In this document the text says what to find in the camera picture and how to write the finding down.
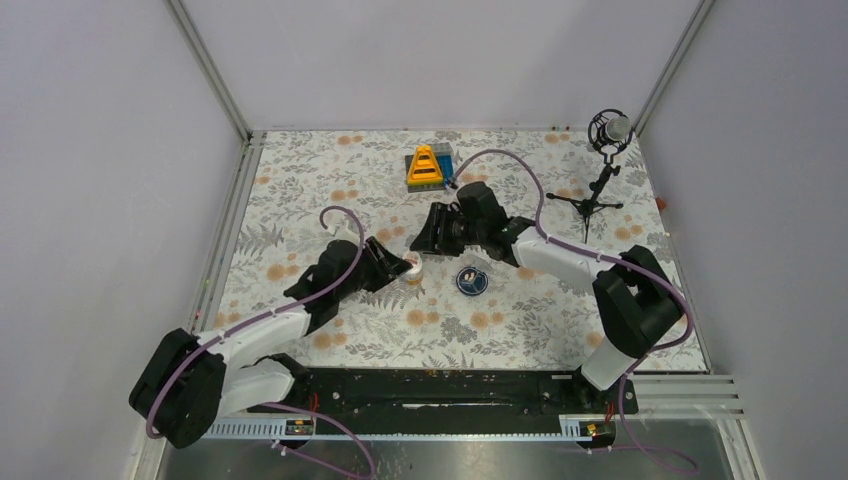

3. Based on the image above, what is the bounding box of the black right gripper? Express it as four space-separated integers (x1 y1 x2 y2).
410 202 486 258

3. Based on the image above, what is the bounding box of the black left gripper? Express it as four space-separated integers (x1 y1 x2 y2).
336 236 411 300

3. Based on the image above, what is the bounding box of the white cap amber pill bottle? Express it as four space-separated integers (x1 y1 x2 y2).
403 251 423 285

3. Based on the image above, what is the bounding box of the round clear blue pill case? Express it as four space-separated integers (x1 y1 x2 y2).
455 266 489 297

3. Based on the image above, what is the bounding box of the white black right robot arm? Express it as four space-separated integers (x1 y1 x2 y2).
411 182 685 412

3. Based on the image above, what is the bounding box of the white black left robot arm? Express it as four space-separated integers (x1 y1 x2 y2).
128 237 413 448

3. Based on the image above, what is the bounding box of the yellow pyramid toy on blocks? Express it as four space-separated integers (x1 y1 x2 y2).
404 143 456 193

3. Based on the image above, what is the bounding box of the floral patterned table mat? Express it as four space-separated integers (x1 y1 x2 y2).
196 130 678 369

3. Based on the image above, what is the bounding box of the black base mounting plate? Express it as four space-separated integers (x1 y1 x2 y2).
281 368 639 430

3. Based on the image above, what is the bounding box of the black microphone on tripod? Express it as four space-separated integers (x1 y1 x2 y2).
546 109 634 256

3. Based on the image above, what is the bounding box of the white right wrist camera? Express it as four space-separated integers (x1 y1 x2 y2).
446 177 463 194

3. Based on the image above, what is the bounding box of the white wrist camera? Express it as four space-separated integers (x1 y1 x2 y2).
332 220 365 246
446 177 463 194

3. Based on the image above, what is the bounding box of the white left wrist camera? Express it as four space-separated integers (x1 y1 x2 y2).
332 220 365 246

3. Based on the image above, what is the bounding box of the white slotted cable duct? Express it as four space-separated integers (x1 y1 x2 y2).
201 415 597 442

